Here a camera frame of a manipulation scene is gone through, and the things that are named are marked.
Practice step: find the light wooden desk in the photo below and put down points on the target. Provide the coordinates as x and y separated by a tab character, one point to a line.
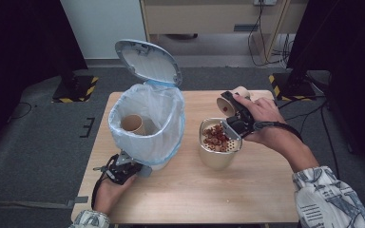
202	19

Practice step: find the clear plastic bin liner bag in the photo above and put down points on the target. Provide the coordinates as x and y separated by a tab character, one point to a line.
166	106

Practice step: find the person's right hand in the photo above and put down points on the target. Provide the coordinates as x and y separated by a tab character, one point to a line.
266	117

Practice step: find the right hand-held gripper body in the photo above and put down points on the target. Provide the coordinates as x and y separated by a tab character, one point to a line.
242	126

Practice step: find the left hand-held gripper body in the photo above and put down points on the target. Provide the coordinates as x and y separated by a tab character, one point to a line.
120	171

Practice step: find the white cabinet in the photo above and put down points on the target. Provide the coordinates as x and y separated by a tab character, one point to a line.
104	22

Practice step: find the bowl of food scraps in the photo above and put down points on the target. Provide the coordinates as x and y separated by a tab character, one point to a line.
217	160

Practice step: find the person's left hand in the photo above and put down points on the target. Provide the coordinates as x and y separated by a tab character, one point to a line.
111	196

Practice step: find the pile of brown dried slices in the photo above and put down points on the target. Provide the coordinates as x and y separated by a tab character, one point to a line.
212	138

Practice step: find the black yellow striped stand base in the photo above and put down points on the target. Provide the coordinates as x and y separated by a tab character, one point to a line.
76	90
293	90

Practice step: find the black curtain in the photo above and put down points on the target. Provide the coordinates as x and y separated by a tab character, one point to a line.
19	47
351	47

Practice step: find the white blue pedal trash bin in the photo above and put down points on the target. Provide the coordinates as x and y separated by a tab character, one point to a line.
149	60

